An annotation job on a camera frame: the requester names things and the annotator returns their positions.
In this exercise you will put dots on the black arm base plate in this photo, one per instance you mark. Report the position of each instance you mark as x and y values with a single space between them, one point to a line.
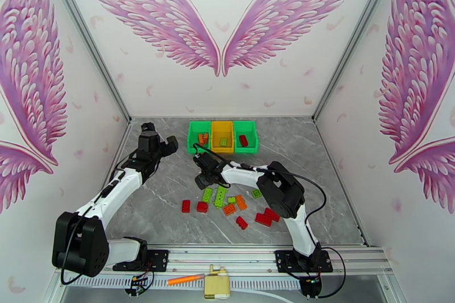
158 259
284 261

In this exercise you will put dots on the aluminium frame post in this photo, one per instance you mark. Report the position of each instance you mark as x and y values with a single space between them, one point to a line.
85 35
359 37

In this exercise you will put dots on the small green lego brick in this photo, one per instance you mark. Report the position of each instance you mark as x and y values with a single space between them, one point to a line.
231 200

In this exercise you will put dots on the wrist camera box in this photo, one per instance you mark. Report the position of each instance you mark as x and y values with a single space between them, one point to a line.
201 162
148 128

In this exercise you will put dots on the red lego brick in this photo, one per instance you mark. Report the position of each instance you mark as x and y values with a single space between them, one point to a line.
244 140
185 206
242 222
202 207
263 219
271 214

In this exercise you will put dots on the orange lego brick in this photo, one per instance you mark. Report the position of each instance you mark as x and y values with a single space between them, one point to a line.
229 209
205 136
241 202
204 143
200 139

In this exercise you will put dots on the green plastic bin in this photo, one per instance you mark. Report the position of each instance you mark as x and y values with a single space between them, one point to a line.
253 149
193 149

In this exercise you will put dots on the orange marker pen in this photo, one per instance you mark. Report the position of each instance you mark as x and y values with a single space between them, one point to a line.
185 280

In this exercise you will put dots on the aluminium front rail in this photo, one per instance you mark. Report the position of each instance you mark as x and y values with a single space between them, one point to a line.
220 255

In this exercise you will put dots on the black power adapter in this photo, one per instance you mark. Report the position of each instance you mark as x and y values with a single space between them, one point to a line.
310 286

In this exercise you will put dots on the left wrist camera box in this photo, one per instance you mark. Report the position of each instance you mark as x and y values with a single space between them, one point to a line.
148 128

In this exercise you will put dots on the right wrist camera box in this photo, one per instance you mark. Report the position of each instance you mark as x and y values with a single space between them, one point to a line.
201 162

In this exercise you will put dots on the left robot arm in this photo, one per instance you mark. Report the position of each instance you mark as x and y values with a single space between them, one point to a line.
106 195

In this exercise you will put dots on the aluminium side rail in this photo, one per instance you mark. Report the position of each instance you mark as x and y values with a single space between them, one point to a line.
351 206
119 149

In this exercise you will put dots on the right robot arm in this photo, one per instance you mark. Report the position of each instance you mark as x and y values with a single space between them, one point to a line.
241 174

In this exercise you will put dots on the long green lego plate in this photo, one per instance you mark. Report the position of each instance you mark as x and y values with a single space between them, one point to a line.
220 197

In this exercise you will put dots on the beige tape dispenser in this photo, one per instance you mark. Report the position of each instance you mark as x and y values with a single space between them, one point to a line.
217 286

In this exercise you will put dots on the square green lego brick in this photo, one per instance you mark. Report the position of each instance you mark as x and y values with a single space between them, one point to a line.
256 193

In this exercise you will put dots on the yellow plastic bin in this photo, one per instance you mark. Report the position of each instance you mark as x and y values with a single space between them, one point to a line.
223 151

